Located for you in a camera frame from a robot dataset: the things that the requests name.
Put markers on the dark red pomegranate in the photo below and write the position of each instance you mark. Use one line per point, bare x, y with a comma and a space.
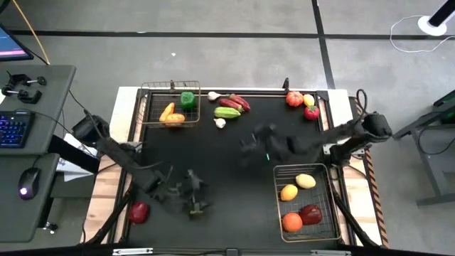
311, 214

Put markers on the black table clamp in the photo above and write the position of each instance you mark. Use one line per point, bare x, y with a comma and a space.
21, 95
25, 79

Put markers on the lit computer monitor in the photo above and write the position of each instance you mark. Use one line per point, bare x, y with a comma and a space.
10, 46

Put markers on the black aluminium table frame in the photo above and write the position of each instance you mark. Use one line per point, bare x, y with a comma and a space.
321, 95

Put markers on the black frame strut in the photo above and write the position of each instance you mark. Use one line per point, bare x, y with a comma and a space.
110, 220
353, 222

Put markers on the green lit device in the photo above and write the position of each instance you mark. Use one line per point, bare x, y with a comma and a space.
446, 106

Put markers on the black computer mouse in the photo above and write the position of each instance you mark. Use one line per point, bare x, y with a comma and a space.
28, 183

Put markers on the orange fruit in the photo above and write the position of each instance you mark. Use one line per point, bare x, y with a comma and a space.
292, 222

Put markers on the black desk support bar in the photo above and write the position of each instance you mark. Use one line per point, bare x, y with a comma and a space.
71, 154

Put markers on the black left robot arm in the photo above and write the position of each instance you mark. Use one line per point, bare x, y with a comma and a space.
121, 160

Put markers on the grey desk top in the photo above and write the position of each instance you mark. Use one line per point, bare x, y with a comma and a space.
49, 106
21, 217

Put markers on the orange-yellow lemon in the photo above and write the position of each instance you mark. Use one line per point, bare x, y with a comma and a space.
289, 192

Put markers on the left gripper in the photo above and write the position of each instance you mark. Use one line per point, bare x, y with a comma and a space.
174, 195

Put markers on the grey side table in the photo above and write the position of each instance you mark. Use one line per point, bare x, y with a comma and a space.
430, 149

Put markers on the orange-red ribbed tomato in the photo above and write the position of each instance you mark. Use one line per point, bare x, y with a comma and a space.
294, 99

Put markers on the orange bell pepper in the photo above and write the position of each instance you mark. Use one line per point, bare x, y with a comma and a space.
176, 119

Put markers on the green ridged gourd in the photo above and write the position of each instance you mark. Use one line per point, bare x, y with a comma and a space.
227, 112

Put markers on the backlit black keyboard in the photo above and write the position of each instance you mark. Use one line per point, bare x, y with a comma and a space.
14, 128

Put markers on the black desk knob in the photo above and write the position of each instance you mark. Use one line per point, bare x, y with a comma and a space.
51, 226

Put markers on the hazard striped tape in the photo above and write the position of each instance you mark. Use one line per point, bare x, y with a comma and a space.
375, 199

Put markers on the white garlic bulb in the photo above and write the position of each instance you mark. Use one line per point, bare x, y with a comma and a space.
213, 95
220, 123

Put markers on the red apple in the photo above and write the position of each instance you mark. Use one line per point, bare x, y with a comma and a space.
138, 212

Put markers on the white paper sheet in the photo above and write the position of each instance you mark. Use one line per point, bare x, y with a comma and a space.
73, 172

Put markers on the silver bracket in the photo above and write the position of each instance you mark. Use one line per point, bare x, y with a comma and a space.
132, 251
330, 252

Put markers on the black frame clamp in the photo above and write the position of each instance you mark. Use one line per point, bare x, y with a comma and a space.
172, 85
286, 85

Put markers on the green bell pepper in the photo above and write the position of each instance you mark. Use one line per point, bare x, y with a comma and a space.
187, 100

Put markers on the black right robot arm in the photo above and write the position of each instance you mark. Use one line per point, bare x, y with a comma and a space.
369, 128

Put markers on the yellow lemon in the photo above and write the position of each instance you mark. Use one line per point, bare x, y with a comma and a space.
309, 100

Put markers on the black white floor stand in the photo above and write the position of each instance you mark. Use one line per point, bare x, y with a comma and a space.
435, 21

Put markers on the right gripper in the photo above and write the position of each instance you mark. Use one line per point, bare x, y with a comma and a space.
281, 149

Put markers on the pale yellow mango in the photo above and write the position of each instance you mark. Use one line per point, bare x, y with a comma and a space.
305, 181

